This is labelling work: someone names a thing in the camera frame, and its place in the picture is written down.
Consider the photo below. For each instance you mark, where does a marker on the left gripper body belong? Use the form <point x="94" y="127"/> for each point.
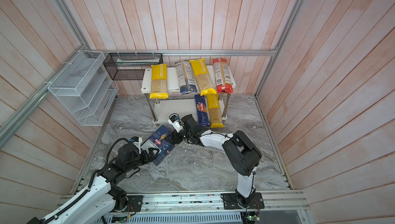
<point x="144" y="158"/>

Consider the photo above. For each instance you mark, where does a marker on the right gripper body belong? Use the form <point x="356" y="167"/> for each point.
<point x="184" y="135"/>

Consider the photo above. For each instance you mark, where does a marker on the blue Barilla pasta box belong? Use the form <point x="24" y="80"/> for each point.
<point x="160" y="143"/>

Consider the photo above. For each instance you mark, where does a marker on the blue spaghetti bag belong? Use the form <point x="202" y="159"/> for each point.
<point x="202" y="112"/>

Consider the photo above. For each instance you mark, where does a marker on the yellow pasta package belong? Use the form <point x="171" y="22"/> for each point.
<point x="202" y="77"/>
<point x="214" y="111"/>
<point x="159" y="89"/>

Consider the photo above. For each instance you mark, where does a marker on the brown blue spaghetti package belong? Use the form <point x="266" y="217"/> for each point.
<point x="185" y="78"/>

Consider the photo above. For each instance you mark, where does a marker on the red spaghetti package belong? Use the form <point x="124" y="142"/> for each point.
<point x="222" y="76"/>

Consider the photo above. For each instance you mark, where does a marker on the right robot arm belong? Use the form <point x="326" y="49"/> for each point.
<point x="242" y="153"/>

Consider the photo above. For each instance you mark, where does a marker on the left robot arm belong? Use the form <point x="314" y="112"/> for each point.
<point x="102" y="194"/>

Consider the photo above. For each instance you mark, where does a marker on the white two-tier shelf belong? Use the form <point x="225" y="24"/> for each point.
<point x="181" y="104"/>

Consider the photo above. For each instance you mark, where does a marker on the black mesh basket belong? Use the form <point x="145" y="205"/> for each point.
<point x="130" y="66"/>

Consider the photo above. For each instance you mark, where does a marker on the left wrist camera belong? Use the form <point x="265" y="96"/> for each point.
<point x="137" y="141"/>

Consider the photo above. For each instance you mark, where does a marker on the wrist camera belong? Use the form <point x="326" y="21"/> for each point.
<point x="175" y="121"/>
<point x="137" y="141"/>

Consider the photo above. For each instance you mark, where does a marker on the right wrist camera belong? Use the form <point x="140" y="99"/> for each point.
<point x="175" y="121"/>

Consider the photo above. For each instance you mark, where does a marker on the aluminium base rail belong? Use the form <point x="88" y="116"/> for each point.
<point x="216" y="207"/>

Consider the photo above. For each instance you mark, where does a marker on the white wire mesh rack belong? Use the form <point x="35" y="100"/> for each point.
<point x="83" y="90"/>

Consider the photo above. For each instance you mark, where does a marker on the aluminium frame horizontal bar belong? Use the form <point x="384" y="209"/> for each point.
<point x="190" y="53"/>

